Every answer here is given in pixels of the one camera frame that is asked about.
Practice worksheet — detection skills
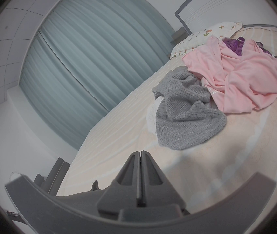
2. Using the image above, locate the grey bedside table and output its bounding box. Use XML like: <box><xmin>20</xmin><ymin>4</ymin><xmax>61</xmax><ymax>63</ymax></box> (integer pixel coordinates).
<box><xmin>171</xmin><ymin>27</ymin><xmax>186</xmax><ymax>43</ymax></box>

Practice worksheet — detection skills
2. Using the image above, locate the white garment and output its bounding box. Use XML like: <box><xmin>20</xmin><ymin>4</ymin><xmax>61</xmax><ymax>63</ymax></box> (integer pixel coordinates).
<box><xmin>146</xmin><ymin>98</ymin><xmax>162</xmax><ymax>133</ymax></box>

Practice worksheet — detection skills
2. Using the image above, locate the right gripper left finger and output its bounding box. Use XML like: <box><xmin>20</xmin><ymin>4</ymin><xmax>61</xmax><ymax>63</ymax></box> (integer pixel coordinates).
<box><xmin>97</xmin><ymin>151</ymin><xmax>140</xmax><ymax>220</ymax></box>

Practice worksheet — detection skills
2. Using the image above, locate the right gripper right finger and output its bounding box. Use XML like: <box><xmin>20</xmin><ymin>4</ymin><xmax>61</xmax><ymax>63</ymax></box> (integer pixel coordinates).
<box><xmin>141</xmin><ymin>151</ymin><xmax>187</xmax><ymax>217</ymax></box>

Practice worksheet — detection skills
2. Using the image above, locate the black T-shirt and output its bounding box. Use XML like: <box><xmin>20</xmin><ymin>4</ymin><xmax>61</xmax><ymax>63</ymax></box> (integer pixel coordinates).
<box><xmin>55</xmin><ymin>185</ymin><xmax>119</xmax><ymax>205</ymax></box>

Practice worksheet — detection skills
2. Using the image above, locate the black chest of drawers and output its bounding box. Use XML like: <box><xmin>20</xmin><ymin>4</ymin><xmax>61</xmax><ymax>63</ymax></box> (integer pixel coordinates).
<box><xmin>34</xmin><ymin>157</ymin><xmax>71</xmax><ymax>195</ymax></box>

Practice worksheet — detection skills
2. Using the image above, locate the purple garment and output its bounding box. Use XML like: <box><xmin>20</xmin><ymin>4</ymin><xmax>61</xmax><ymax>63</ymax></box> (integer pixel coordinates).
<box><xmin>223</xmin><ymin>36</ymin><xmax>274</xmax><ymax>57</ymax></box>

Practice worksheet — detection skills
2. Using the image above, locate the pink garment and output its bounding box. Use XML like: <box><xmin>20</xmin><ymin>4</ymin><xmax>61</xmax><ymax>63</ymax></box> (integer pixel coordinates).
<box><xmin>182</xmin><ymin>36</ymin><xmax>277</xmax><ymax>113</ymax></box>

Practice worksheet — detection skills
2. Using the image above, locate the white printed pillow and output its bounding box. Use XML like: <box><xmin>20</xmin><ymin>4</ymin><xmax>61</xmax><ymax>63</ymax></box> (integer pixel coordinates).
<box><xmin>170</xmin><ymin>21</ymin><xmax>243</xmax><ymax>59</ymax></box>

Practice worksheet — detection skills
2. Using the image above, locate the blue-green curtain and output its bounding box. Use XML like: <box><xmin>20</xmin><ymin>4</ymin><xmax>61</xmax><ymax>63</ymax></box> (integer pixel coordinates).
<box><xmin>19</xmin><ymin>0</ymin><xmax>175</xmax><ymax>150</ymax></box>

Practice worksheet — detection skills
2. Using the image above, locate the bed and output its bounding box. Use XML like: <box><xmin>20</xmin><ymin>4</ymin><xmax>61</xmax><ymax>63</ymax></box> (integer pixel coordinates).
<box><xmin>55</xmin><ymin>0</ymin><xmax>277</xmax><ymax>219</ymax></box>

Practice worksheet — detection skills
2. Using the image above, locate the grey knitted garment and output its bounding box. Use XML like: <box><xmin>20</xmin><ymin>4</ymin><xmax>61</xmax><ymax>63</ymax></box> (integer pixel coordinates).
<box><xmin>152</xmin><ymin>66</ymin><xmax>227</xmax><ymax>151</ymax></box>

